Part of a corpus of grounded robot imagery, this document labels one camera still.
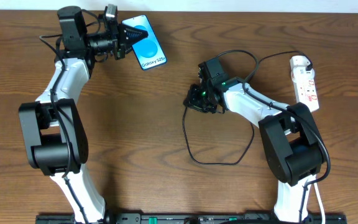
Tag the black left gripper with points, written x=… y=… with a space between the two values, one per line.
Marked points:
x=118 y=42

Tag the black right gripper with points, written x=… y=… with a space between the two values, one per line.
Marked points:
x=194 y=99

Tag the blue Galaxy smartphone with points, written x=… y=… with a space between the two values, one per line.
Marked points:
x=148 y=51

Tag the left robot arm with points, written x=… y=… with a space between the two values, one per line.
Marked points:
x=54 y=137

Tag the white USB charger plug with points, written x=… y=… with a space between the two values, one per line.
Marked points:
x=301 y=74

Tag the white power strip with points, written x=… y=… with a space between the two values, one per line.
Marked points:
x=305 y=92

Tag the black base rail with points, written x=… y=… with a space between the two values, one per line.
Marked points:
x=250 y=217

